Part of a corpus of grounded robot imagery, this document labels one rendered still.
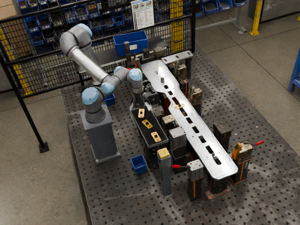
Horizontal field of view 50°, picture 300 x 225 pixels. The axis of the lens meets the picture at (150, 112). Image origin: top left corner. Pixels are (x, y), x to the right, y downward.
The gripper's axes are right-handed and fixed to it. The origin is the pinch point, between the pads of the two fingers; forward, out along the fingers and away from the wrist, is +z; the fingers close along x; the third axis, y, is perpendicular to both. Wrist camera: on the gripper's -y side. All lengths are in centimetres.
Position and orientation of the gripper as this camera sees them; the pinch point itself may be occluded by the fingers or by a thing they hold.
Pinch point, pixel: (141, 110)
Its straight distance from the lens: 221.1
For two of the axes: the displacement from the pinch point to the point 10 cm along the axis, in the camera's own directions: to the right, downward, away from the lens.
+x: 10.0, -0.1, -1.0
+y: -0.6, 7.0, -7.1
